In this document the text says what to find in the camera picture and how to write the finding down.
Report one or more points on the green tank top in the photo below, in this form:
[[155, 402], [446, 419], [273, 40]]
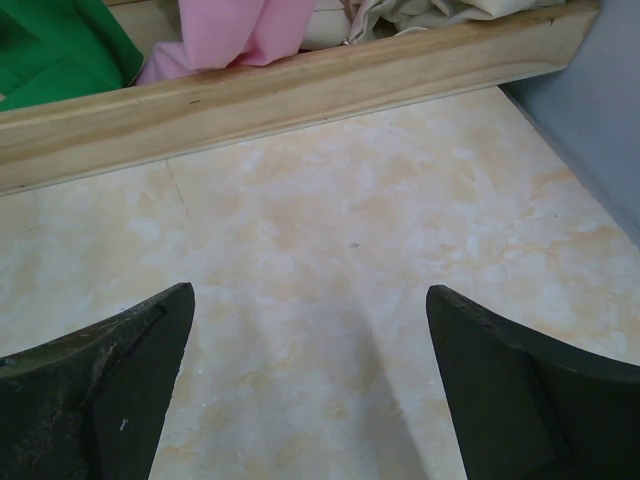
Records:
[[59, 50]]

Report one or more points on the pink garment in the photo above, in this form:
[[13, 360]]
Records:
[[227, 33]]

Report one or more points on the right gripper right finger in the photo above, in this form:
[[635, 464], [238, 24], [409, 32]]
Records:
[[525, 405]]

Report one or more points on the wooden clothes rack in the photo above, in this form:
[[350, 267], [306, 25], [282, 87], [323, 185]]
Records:
[[57, 142]]

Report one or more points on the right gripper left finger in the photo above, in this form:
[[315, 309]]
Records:
[[92, 404]]

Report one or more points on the beige crumpled cloth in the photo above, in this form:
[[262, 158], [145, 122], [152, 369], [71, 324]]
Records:
[[335, 23]]

